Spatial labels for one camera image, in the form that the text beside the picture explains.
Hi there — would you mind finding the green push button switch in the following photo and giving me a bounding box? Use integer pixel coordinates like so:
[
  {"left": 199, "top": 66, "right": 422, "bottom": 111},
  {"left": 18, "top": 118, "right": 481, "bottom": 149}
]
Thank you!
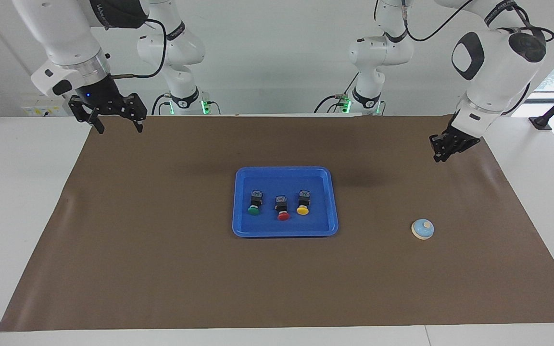
[{"left": 247, "top": 190, "right": 264, "bottom": 215}]

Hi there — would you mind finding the blue plastic tray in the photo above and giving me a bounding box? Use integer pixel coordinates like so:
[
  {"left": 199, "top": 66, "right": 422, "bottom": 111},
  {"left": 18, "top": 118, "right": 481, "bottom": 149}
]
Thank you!
[{"left": 232, "top": 166, "right": 339, "bottom": 238}]

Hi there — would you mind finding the white power strip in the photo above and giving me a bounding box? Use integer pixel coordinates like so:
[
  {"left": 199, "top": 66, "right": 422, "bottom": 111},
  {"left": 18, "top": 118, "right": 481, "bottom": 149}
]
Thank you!
[{"left": 21, "top": 94, "right": 73, "bottom": 117}]

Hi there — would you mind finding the brown table mat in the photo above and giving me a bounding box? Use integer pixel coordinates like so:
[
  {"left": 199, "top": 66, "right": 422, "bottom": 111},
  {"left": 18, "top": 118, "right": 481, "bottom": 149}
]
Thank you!
[{"left": 0, "top": 115, "right": 554, "bottom": 332}]

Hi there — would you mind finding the black base cable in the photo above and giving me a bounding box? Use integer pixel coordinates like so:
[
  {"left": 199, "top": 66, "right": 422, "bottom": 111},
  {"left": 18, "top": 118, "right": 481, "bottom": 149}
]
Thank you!
[
  {"left": 313, "top": 72, "right": 358, "bottom": 114},
  {"left": 151, "top": 94, "right": 172, "bottom": 116}
]

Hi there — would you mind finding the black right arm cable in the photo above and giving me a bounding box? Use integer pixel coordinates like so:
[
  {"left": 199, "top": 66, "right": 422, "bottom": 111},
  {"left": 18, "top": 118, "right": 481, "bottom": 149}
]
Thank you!
[{"left": 110, "top": 18, "right": 168, "bottom": 79}]

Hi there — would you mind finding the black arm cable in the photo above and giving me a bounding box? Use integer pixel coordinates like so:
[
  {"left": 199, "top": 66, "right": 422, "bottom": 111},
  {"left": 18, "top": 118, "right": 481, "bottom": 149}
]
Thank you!
[
  {"left": 110, "top": 18, "right": 168, "bottom": 79},
  {"left": 402, "top": 0, "right": 554, "bottom": 44}
]

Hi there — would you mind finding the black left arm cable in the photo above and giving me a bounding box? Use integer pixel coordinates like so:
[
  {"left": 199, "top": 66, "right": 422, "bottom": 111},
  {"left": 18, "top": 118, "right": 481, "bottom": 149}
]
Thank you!
[{"left": 402, "top": 0, "right": 554, "bottom": 44}]

